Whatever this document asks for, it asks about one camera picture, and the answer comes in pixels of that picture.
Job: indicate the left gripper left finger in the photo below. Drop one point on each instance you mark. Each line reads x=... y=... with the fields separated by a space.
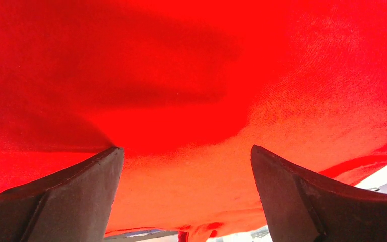
x=73 y=204

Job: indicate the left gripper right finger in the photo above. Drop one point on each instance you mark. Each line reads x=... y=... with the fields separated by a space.
x=302 y=205

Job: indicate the red t shirt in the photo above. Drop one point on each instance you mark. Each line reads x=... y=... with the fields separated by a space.
x=186 y=88

